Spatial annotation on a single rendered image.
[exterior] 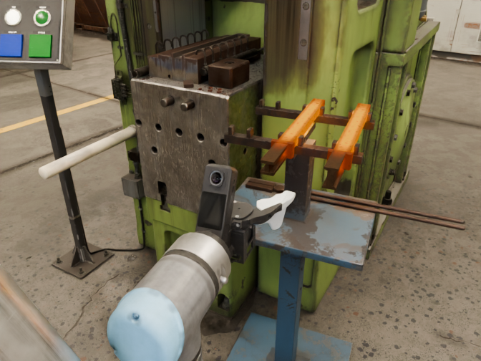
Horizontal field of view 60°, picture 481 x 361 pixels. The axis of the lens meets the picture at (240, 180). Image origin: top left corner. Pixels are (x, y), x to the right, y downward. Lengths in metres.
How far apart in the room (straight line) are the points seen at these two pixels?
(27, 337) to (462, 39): 6.21
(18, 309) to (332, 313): 1.52
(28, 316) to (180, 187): 1.12
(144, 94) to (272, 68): 0.42
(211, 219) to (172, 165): 0.86
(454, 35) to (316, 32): 5.15
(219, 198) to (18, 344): 0.33
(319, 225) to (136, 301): 0.70
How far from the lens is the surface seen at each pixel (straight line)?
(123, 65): 1.76
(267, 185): 1.25
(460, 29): 6.37
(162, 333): 0.48
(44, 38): 1.59
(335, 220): 1.14
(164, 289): 0.51
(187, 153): 1.40
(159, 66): 1.45
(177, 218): 1.58
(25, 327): 0.42
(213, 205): 0.62
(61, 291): 2.02
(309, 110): 1.09
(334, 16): 1.28
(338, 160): 0.81
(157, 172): 1.53
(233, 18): 1.81
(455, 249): 2.34
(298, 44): 1.32
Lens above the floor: 1.28
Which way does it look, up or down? 29 degrees down
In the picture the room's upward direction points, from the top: straight up
